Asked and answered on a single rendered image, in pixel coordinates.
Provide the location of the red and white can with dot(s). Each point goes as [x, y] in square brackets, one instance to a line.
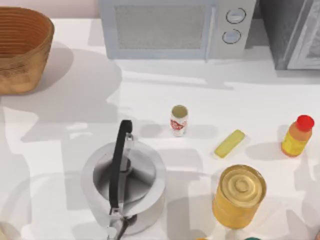
[179, 121]

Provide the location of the yellow-green flat sponge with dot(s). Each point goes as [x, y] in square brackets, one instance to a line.
[230, 144]

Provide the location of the microwave oven door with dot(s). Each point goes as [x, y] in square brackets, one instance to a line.
[157, 27]

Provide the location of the pale microwave oven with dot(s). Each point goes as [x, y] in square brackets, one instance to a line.
[235, 52]

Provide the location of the large yellow tin can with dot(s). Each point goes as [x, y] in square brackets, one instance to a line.
[237, 197]

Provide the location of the round microwave knob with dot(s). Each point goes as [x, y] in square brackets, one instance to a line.
[231, 36]
[235, 14]

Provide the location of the yellow bottle with red cap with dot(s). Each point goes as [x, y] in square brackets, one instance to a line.
[297, 137]

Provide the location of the brown woven basket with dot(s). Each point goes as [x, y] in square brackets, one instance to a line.
[22, 52]

